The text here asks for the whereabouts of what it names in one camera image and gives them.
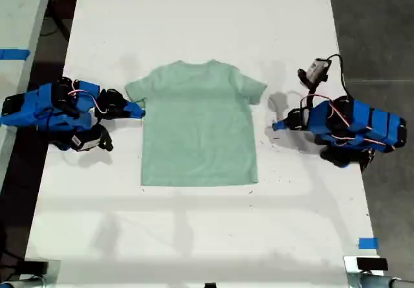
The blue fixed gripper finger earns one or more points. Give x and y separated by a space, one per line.
283 122
134 106

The short blue tape strip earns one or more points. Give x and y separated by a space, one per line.
368 243

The white side table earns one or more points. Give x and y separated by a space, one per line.
19 58

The grey clamp tube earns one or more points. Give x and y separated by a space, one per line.
385 281

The long blue tape strip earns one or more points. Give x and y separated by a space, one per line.
14 54

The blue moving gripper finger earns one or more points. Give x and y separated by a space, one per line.
280 127
134 114

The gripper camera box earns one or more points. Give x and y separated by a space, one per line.
85 140
315 69

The metal table bracket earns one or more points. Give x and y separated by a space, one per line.
350 268

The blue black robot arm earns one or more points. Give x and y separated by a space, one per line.
355 123
42 106

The small black box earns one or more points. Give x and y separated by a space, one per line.
36 266
372 264

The pale green T-shirt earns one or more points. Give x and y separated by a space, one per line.
197 123

